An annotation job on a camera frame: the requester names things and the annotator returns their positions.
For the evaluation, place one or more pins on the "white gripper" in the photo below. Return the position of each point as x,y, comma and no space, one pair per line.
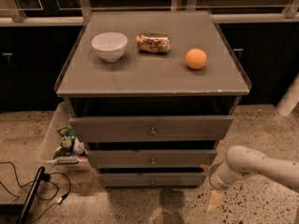
214,178

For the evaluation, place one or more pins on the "grey bottom drawer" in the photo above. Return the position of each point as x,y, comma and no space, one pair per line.
153,180

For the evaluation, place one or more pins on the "grey drawer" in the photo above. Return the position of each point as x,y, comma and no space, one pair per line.
153,180
150,129
151,158

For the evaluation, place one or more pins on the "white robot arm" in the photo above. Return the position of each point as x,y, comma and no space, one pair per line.
247,187

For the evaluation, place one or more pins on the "grey top drawer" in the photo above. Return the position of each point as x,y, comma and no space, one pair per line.
150,129

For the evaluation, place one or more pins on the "grey middle drawer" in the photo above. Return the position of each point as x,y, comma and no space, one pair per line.
151,158

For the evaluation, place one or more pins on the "grey drawer cabinet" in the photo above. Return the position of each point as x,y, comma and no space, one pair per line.
142,84

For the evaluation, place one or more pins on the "orange fruit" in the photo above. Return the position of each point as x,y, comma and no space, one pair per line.
196,59

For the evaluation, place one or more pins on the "green snack bag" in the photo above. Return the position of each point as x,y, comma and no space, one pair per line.
67,143

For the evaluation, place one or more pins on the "clear plastic storage bin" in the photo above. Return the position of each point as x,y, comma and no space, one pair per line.
74,161

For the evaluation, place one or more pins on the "crushed gold soda can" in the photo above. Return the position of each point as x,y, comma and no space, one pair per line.
153,43

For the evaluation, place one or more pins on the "white ceramic bowl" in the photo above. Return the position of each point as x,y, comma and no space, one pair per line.
110,46

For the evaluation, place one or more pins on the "black flat bar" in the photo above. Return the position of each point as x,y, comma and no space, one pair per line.
31,195

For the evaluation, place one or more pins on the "white post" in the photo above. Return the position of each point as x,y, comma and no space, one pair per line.
290,99

